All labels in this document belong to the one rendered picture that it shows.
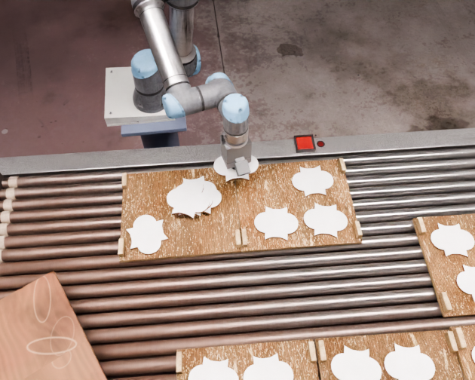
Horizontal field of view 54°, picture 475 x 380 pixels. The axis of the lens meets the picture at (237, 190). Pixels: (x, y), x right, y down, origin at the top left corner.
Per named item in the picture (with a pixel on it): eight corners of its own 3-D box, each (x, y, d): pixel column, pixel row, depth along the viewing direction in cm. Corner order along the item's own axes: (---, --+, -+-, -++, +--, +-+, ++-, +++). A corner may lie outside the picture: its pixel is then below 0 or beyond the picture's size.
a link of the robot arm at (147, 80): (130, 76, 187) (125, 50, 175) (161, 68, 190) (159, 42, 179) (139, 97, 182) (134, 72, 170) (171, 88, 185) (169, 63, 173)
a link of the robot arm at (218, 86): (193, 76, 138) (206, 101, 133) (228, 67, 141) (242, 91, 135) (194, 95, 144) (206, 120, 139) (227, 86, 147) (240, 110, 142)
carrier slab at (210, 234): (124, 176, 173) (123, 173, 172) (233, 168, 175) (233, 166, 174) (120, 262, 154) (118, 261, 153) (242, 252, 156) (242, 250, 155)
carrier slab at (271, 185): (234, 168, 175) (234, 166, 174) (341, 160, 177) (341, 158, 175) (242, 252, 156) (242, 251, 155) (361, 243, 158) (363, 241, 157)
